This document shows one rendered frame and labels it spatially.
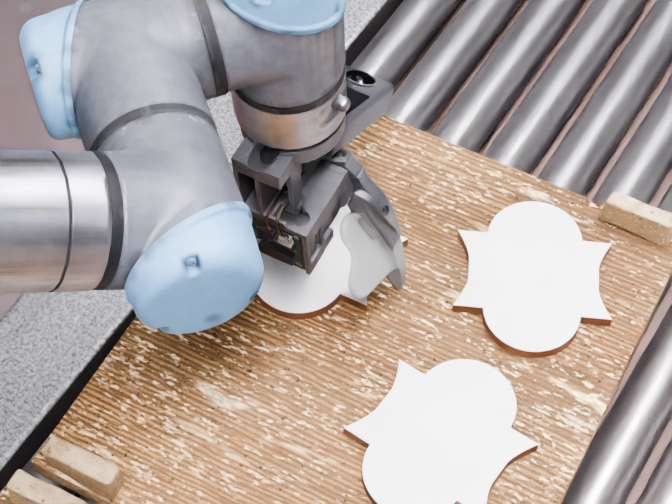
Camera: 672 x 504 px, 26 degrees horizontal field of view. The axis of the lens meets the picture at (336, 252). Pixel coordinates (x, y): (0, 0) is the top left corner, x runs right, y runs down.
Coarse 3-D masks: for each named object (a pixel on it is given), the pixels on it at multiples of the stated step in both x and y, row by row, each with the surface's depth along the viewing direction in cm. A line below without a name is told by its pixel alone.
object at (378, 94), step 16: (352, 80) 106; (368, 80) 106; (352, 96) 104; (368, 96) 105; (384, 96) 106; (352, 112) 102; (368, 112) 104; (384, 112) 108; (352, 128) 102; (336, 144) 100
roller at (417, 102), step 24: (480, 0) 133; (504, 0) 134; (456, 24) 132; (480, 24) 132; (504, 24) 134; (432, 48) 130; (456, 48) 130; (480, 48) 132; (432, 72) 128; (456, 72) 129; (408, 96) 127; (432, 96) 127; (408, 120) 125; (432, 120) 128
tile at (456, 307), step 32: (512, 224) 115; (544, 224) 115; (576, 224) 115; (480, 256) 114; (512, 256) 114; (544, 256) 114; (576, 256) 114; (480, 288) 112; (512, 288) 112; (544, 288) 112; (576, 288) 112; (512, 320) 110; (544, 320) 110; (576, 320) 110; (608, 320) 111; (512, 352) 110; (544, 352) 109
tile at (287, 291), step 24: (336, 216) 116; (336, 240) 115; (264, 264) 113; (288, 264) 113; (336, 264) 113; (264, 288) 112; (288, 288) 112; (312, 288) 112; (336, 288) 112; (288, 312) 111; (312, 312) 111
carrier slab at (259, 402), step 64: (384, 128) 122; (384, 192) 119; (448, 192) 119; (512, 192) 119; (448, 256) 115; (640, 256) 115; (256, 320) 112; (320, 320) 112; (384, 320) 112; (448, 320) 112; (640, 320) 112; (128, 384) 108; (192, 384) 108; (256, 384) 108; (320, 384) 108; (384, 384) 108; (512, 384) 108; (576, 384) 108; (128, 448) 105; (192, 448) 105; (256, 448) 105; (320, 448) 105; (576, 448) 105
